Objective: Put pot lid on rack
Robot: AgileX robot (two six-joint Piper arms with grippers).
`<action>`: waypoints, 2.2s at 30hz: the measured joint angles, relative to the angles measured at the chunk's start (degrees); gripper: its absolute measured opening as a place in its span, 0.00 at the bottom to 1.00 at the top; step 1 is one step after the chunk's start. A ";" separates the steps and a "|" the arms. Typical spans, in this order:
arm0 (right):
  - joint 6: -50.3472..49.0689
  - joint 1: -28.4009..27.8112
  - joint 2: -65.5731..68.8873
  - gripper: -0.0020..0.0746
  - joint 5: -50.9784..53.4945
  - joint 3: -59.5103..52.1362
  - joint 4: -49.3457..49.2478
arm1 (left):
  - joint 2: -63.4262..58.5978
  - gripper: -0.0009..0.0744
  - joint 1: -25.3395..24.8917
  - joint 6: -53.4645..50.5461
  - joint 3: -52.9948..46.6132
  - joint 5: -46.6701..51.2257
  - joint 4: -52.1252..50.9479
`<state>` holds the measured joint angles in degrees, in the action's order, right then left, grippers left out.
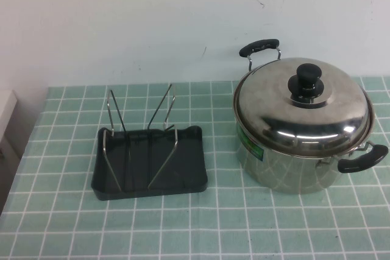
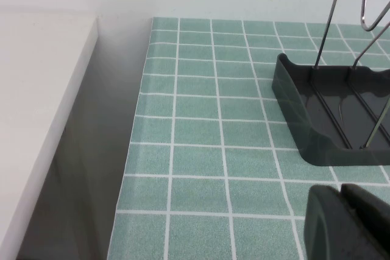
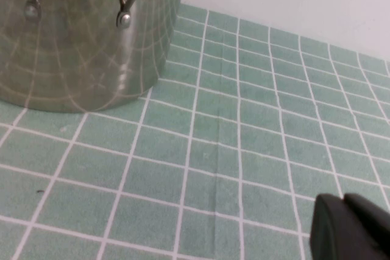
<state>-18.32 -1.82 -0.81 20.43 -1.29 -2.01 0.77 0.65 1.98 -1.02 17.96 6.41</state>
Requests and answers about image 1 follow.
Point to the stainless steel lid black knob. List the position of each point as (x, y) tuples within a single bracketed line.
[(268, 111)]

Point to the green tile pattern tablecloth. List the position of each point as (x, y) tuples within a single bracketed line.
[(61, 211)]

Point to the white cabinet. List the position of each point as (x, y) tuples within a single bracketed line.
[(7, 114)]

